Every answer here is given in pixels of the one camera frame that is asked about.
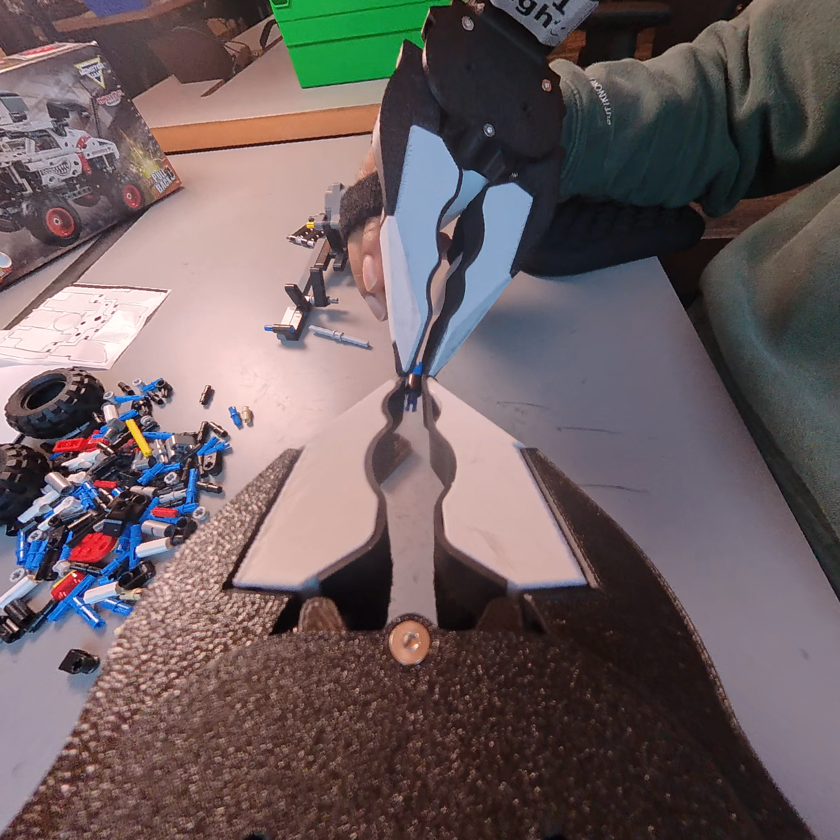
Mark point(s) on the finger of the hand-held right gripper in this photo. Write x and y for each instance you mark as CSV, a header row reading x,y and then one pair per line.
x,y
492,250
418,223

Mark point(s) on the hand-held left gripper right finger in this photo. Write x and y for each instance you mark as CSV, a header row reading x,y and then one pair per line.
x,y
512,525

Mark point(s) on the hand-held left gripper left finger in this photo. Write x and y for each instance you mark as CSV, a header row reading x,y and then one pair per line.
x,y
309,525

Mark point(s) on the grey and black brick chassis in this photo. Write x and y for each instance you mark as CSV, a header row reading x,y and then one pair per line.
x,y
315,282

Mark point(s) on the pile of small building pieces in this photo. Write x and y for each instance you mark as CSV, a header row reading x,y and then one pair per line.
x,y
118,512

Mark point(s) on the yellow axle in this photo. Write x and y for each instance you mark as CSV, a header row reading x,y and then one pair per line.
x,y
138,436

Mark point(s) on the grey desk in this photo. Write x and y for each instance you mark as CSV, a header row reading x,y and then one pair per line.
x,y
630,433

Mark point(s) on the small blue pin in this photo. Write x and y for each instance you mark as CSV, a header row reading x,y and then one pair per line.
x,y
235,418

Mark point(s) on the green storage bin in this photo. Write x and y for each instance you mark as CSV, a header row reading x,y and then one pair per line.
x,y
355,40

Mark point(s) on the small black connector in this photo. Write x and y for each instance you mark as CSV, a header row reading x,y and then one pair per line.
x,y
206,394

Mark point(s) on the black angled connector piece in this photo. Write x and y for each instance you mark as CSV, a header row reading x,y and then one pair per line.
x,y
79,662

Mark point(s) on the black toy tyre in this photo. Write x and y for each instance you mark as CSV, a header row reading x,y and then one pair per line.
x,y
55,403
20,483

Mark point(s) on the white sticker sheet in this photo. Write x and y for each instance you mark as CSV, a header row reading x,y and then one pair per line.
x,y
79,326

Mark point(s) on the toy truck box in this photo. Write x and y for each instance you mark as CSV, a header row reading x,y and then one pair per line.
x,y
66,158

